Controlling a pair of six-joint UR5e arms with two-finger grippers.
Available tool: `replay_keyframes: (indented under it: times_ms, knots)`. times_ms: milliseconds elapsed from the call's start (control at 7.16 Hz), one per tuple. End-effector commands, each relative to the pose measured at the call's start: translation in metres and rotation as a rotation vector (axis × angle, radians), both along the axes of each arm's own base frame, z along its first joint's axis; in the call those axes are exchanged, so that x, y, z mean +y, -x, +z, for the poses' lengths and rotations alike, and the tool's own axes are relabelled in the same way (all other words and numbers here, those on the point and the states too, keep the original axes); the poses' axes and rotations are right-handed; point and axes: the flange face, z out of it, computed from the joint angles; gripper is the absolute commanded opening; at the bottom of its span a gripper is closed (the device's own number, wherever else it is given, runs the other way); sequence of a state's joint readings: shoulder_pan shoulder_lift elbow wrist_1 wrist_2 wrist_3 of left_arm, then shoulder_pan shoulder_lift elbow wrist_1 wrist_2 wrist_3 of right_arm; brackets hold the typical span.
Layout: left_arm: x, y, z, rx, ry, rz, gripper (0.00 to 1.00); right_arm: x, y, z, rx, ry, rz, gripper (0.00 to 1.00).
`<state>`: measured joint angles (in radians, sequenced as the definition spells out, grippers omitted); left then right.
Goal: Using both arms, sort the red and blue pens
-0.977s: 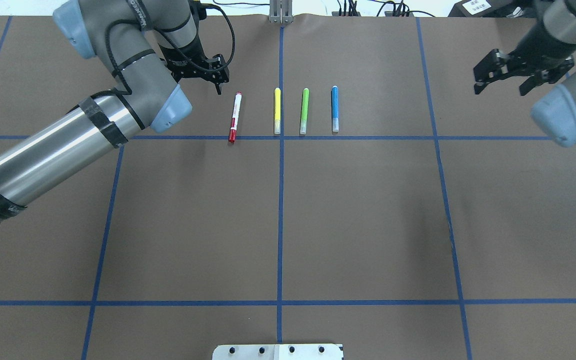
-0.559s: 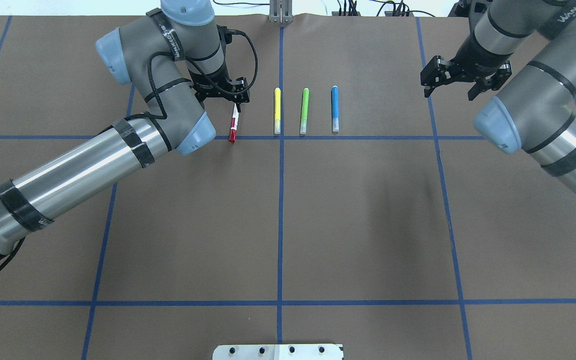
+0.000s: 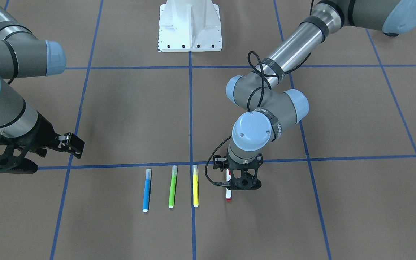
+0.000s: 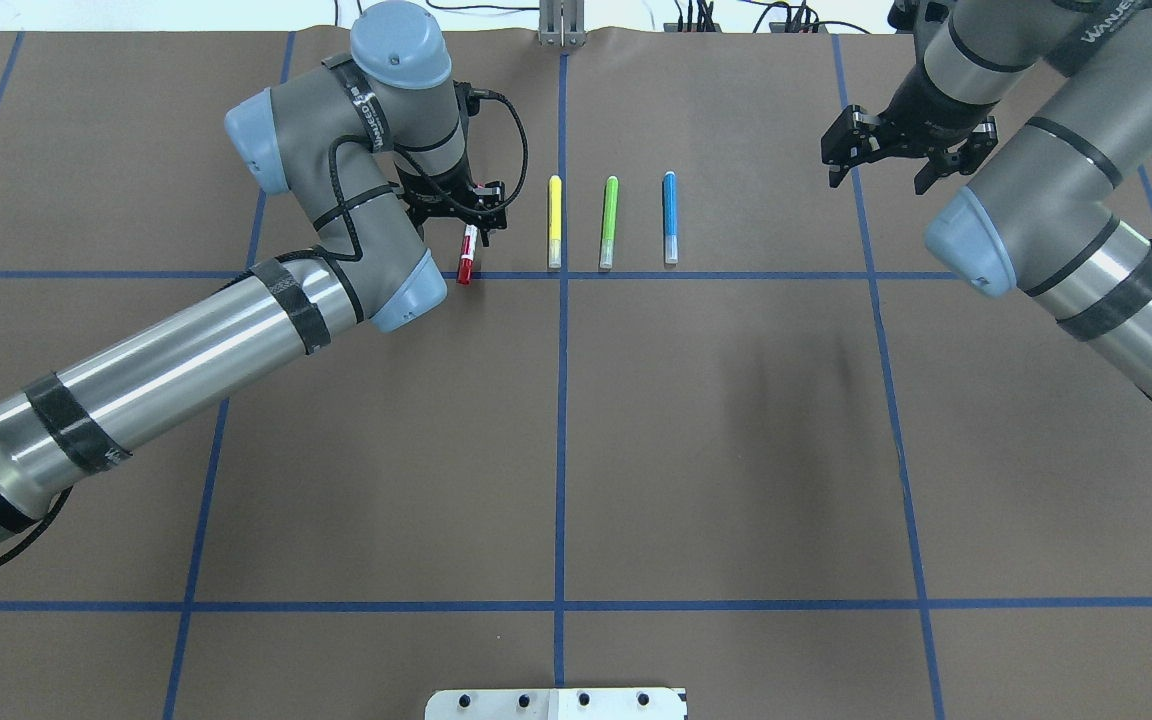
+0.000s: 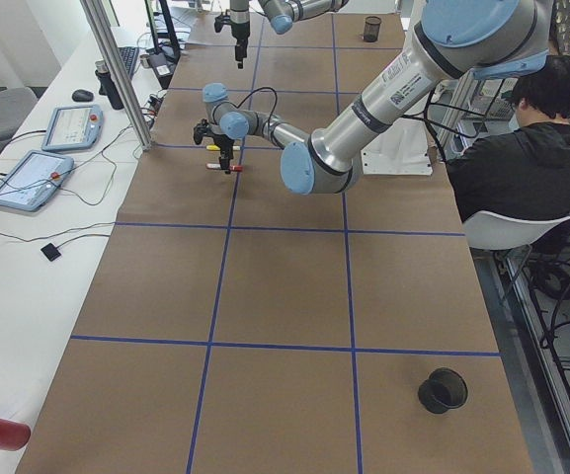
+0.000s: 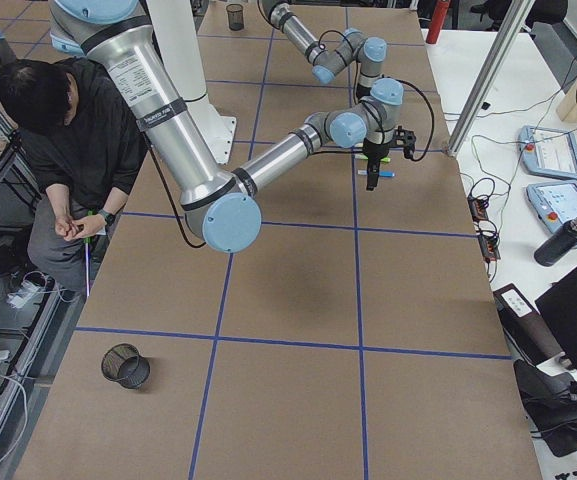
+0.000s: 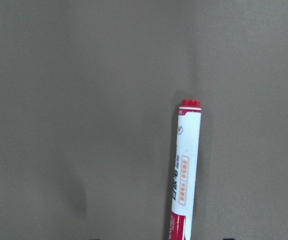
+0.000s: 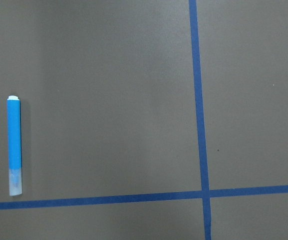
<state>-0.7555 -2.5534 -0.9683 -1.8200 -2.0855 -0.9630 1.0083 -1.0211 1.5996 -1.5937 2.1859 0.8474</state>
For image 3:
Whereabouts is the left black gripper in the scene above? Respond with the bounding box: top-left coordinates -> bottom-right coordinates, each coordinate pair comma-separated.
213,155 -> 264,173

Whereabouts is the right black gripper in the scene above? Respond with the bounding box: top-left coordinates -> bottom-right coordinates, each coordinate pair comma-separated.
28,112 -> 85,159

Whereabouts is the red whiteboard marker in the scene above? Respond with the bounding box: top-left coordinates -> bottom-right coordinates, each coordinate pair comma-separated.
226,169 -> 232,202

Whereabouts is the blue highlighter pen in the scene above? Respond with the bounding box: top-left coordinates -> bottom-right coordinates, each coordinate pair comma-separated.
142,168 -> 152,213

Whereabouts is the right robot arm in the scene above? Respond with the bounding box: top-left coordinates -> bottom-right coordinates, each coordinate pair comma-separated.
0,6 -> 85,158

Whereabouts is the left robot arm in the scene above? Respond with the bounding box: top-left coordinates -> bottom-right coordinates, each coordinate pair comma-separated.
227,0 -> 416,182

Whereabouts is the green highlighter pen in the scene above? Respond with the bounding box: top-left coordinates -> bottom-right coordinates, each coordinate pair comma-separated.
168,165 -> 178,209

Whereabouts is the yellow highlighter pen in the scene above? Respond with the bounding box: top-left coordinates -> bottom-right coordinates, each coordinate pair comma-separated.
192,165 -> 199,208

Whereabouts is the white camera pillar base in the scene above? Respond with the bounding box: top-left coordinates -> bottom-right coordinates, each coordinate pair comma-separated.
157,0 -> 223,52

